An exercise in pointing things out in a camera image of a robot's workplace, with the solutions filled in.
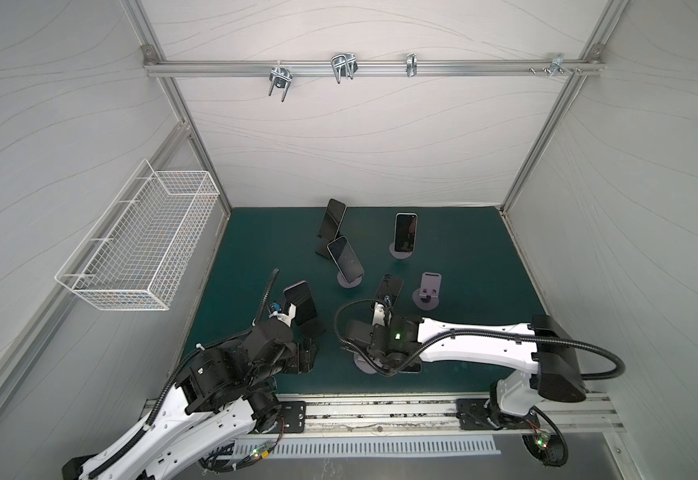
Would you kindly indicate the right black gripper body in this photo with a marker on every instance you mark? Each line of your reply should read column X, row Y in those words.
column 360, row 332

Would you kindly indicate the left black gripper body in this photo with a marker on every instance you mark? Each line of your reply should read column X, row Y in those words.
column 290, row 360

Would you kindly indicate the teal-edged phone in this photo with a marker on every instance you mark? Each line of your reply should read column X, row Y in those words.
column 411, row 368

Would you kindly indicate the pink-edged phone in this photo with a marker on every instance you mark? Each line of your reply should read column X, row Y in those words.
column 389, row 289

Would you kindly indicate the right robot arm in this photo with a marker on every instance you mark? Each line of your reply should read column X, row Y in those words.
column 546, row 363

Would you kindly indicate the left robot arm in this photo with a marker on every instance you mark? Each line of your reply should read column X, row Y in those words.
column 221, row 392

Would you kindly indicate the purple stand front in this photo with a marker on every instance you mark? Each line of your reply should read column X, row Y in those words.
column 366, row 366

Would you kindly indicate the black stand left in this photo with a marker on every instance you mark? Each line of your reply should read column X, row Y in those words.
column 312, row 328

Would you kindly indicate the purple-edged phone on black stand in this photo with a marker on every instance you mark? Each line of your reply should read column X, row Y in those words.
column 300, row 304

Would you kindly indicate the phone on back-centre purple stand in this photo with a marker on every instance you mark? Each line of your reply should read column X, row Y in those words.
column 345, row 258

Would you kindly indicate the phone on back-right purple stand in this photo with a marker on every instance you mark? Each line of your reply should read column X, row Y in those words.
column 405, row 233

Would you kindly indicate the phone on black back stand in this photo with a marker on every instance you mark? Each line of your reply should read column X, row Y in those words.
column 332, row 220

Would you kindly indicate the green table mat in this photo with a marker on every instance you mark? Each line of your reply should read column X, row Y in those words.
column 484, row 281

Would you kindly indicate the metal U-bolt clamp left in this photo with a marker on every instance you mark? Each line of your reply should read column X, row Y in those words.
column 280, row 78

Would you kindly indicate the metal u-bolt clamp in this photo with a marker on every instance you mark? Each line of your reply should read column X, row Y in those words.
column 280, row 78
column 344, row 65

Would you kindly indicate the metal clamp small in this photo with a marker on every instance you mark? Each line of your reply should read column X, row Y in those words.
column 411, row 65

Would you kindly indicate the metal U-bolt clamp centre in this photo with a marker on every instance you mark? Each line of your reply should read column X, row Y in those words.
column 344, row 65

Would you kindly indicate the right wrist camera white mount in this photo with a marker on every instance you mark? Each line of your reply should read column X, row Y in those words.
column 381, row 314

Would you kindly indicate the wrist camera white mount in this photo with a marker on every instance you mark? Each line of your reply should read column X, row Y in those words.
column 381, row 314
column 286, row 314

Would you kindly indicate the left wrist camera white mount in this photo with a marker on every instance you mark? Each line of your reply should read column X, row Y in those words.
column 286, row 314

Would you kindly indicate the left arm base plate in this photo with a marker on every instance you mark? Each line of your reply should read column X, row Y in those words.
column 291, row 419

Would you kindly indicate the slotted cable duct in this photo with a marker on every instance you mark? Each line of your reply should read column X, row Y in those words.
column 385, row 447

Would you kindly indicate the white wire basket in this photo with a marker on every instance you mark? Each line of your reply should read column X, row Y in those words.
column 135, row 255

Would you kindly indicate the aluminium cross rail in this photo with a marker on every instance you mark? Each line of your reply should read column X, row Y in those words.
column 366, row 68

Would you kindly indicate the metal bracket right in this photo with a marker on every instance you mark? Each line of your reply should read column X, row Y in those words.
column 556, row 67

